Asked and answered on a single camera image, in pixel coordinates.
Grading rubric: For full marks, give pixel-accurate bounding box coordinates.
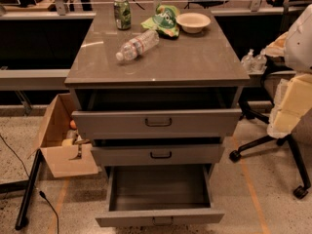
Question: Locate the grey bottom drawer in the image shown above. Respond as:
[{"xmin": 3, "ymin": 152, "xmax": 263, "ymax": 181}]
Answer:
[{"xmin": 97, "ymin": 164, "xmax": 224, "ymax": 227}]

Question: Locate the grey drawer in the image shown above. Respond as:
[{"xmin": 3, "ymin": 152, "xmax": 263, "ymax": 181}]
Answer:
[
  {"xmin": 72, "ymin": 88, "xmax": 241, "ymax": 139},
  {"xmin": 97, "ymin": 164, "xmax": 224, "ymax": 227},
  {"xmin": 92, "ymin": 137, "xmax": 224, "ymax": 166}
]

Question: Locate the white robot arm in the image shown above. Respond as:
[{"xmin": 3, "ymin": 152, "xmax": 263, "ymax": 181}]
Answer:
[{"xmin": 265, "ymin": 5, "xmax": 312, "ymax": 138}]

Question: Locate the grey top drawer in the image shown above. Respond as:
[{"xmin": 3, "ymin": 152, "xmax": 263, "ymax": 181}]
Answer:
[{"xmin": 72, "ymin": 88, "xmax": 241, "ymax": 139}]

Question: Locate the grey middle drawer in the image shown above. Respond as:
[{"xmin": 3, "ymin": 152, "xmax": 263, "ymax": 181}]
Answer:
[{"xmin": 92, "ymin": 137, "xmax": 224, "ymax": 166}]

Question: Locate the grey drawer cabinet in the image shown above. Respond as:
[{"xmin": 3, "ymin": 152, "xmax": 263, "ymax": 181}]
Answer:
[{"xmin": 63, "ymin": 7, "xmax": 251, "ymax": 180}]

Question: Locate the black office chair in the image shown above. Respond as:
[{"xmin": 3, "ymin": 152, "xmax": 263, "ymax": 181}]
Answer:
[{"xmin": 229, "ymin": 60, "xmax": 311, "ymax": 199}]

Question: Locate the white paper bowl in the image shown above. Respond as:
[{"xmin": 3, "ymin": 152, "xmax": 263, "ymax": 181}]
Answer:
[{"xmin": 176, "ymin": 13, "xmax": 211, "ymax": 34}]

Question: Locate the green chip bag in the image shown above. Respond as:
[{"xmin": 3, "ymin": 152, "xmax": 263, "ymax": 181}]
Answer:
[{"xmin": 141, "ymin": 5, "xmax": 180, "ymax": 38}]

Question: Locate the clear plastic water bottle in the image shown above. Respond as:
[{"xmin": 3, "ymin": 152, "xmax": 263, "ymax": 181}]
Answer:
[{"xmin": 116, "ymin": 29, "xmax": 159, "ymax": 61}]

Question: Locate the green soda can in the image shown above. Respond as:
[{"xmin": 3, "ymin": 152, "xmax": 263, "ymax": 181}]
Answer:
[{"xmin": 113, "ymin": 0, "xmax": 131, "ymax": 30}]

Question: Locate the orange ball in box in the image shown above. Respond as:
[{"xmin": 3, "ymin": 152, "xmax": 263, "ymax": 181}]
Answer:
[{"xmin": 69, "ymin": 120, "xmax": 77, "ymax": 130}]

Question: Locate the open cardboard box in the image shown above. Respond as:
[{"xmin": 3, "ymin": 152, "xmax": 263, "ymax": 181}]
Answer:
[{"xmin": 33, "ymin": 94, "xmax": 98, "ymax": 177}]

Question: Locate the black table leg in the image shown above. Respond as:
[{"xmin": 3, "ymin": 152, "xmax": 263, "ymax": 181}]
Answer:
[{"xmin": 15, "ymin": 149, "xmax": 42, "ymax": 231}]

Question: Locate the black floor cable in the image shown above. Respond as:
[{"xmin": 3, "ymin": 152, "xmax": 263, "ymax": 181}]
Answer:
[{"xmin": 0, "ymin": 133, "xmax": 60, "ymax": 234}]

